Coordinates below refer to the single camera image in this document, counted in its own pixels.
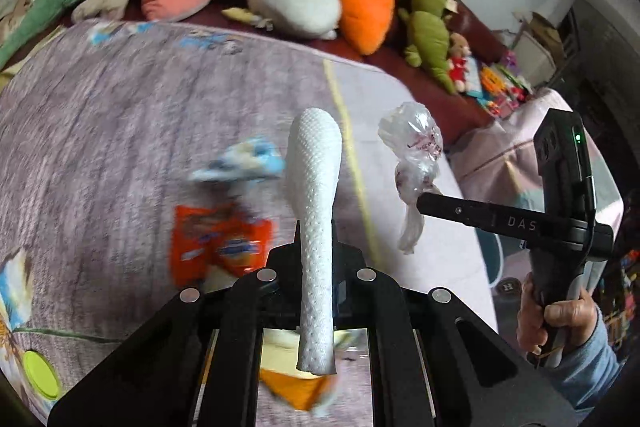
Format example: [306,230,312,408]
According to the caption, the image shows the round brown emblem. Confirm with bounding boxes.
[497,274,521,303]

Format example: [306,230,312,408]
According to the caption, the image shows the clear plastic bag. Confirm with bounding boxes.
[378,102,443,254]

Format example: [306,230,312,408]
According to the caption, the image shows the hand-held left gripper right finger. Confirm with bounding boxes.
[331,241,580,427]

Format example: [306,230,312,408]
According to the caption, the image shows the person's right forearm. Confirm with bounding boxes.
[540,302,626,410]

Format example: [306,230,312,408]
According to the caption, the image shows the small bear plush red clothes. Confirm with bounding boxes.
[447,33,473,92]

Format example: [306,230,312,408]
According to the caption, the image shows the dark red leather sofa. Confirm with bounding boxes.
[20,0,506,148]

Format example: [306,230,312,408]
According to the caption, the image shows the olive green dinosaur plush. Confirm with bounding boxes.
[397,0,458,95]

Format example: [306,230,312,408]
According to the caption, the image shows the person's right hand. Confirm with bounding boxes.
[516,271,601,356]

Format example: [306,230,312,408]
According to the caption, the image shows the cardboard box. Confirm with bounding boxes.
[515,9,566,78]

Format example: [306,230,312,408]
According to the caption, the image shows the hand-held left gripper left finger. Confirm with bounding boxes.
[47,219,304,427]

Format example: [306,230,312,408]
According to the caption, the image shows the teal trash bin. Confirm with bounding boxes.
[475,227,506,303]

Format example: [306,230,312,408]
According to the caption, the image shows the lime green round lid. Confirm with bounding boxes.
[21,349,62,400]

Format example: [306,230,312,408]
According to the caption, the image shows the light blue snack packet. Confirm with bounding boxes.
[190,137,286,185]

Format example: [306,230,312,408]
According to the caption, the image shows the pile of colourful toys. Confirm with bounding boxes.
[470,52,538,120]

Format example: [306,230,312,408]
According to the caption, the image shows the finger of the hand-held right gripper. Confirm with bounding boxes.
[416,193,537,249]

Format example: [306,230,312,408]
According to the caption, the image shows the white paper towel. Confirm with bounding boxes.
[285,107,343,378]

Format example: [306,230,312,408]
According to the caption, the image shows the white cup orange foil lid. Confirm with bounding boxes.
[257,327,346,415]

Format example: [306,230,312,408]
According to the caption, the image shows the orange snack packet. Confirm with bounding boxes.
[171,202,275,288]

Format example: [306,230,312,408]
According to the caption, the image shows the pink plaid bedding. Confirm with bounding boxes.
[447,87,626,248]

